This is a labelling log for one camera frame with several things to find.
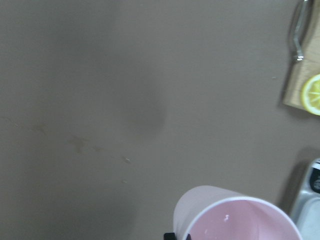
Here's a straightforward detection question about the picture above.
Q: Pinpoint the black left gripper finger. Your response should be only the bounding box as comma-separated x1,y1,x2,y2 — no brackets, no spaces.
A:
163,232,192,240

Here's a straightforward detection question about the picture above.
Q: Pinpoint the pink plastic cup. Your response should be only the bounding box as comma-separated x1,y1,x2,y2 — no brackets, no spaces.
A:
173,185,302,240

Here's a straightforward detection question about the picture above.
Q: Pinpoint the silver kitchen scale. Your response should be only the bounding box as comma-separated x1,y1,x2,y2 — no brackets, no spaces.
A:
290,158,320,240

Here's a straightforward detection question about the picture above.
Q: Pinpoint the lemon slice at board top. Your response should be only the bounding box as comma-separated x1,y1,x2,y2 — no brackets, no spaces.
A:
300,74,320,116

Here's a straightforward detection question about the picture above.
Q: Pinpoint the wooden cutting board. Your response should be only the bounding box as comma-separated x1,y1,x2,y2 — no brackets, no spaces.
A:
282,0,320,112

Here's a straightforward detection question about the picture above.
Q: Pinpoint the metal cutting board handle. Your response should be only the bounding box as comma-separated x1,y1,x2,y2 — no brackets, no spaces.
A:
288,0,313,63

